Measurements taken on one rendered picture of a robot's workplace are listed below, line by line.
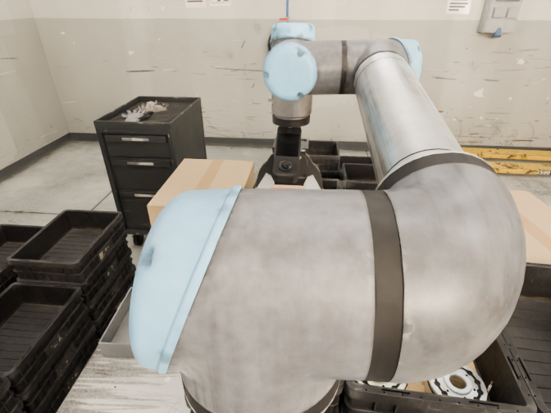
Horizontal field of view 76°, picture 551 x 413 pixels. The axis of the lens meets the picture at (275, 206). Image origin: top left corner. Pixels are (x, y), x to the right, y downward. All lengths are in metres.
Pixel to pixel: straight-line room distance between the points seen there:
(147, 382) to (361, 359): 0.82
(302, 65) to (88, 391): 0.85
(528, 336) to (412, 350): 0.84
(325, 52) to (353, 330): 0.42
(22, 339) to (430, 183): 1.61
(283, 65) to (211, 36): 3.54
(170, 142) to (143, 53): 2.29
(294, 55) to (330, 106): 3.52
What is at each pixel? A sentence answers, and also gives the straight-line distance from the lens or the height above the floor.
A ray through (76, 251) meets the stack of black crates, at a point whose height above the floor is 0.49.
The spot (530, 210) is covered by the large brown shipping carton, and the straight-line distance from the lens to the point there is 1.40.
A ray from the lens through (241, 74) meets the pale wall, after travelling 4.02.
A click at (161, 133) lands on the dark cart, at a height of 0.84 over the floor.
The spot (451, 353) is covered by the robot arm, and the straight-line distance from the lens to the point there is 0.21.
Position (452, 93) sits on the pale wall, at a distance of 4.25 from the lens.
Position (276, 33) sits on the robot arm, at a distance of 0.64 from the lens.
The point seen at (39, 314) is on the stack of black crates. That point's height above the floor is 0.38.
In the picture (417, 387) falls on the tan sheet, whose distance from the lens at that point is 0.83.
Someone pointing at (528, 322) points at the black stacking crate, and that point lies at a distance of 1.06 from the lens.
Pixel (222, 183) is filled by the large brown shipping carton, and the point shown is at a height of 0.90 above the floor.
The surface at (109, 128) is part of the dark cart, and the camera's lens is 2.24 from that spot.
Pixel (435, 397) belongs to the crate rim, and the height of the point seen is 0.93.
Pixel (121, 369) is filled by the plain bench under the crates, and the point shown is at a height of 0.70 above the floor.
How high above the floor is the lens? 1.49
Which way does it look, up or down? 30 degrees down
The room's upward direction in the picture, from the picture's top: straight up
